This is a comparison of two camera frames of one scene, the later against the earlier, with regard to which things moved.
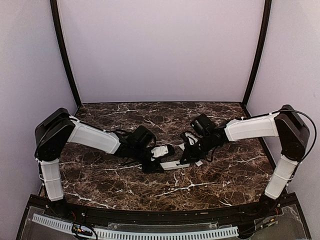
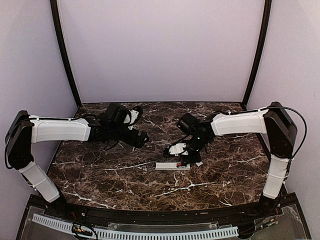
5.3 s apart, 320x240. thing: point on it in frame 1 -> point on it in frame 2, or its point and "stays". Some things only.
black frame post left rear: (54, 7) stays
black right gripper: (190, 156) stays
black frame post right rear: (266, 21) stays
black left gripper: (151, 168) -> (139, 142)
